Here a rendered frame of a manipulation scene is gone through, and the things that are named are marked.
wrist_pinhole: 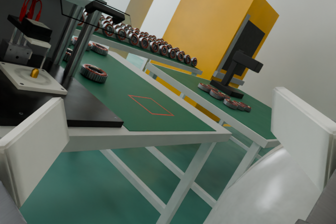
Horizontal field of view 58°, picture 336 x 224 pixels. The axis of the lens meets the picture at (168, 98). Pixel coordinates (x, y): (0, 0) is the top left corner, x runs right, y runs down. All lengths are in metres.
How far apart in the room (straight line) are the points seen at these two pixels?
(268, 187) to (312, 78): 5.49
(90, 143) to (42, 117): 0.68
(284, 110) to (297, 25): 5.81
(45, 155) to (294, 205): 0.16
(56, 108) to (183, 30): 4.47
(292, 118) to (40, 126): 0.13
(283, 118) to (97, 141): 0.72
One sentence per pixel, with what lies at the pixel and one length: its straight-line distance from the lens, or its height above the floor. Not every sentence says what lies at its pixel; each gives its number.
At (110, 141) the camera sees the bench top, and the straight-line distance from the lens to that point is 0.89.
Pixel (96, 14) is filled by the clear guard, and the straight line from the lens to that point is 0.82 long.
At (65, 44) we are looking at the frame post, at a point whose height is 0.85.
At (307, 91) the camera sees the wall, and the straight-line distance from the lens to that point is 5.70.
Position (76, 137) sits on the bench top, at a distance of 0.80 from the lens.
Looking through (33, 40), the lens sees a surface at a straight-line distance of 0.95.
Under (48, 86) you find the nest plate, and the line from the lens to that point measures 0.94.
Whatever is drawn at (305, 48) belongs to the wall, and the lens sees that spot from 5.84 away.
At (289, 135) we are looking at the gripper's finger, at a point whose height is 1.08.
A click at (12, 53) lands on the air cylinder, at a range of 1.06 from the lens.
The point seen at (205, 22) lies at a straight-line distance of 4.48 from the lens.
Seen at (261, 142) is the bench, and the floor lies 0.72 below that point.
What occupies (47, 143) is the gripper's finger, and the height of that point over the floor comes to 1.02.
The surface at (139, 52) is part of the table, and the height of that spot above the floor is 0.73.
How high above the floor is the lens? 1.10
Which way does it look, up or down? 13 degrees down
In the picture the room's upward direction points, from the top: 27 degrees clockwise
